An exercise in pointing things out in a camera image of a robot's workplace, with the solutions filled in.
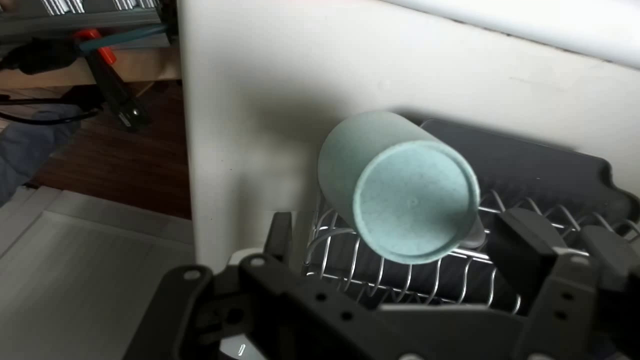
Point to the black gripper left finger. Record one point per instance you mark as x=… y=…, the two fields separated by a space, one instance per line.
x=220 y=313

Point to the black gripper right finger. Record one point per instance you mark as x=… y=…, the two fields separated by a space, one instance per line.
x=587 y=300

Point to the tall teal cup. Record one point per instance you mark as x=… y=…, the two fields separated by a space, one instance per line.
x=401 y=193

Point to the black drying rack tray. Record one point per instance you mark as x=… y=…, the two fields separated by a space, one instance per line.
x=532 y=167

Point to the blue fabric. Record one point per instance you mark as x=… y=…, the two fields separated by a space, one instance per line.
x=30 y=153

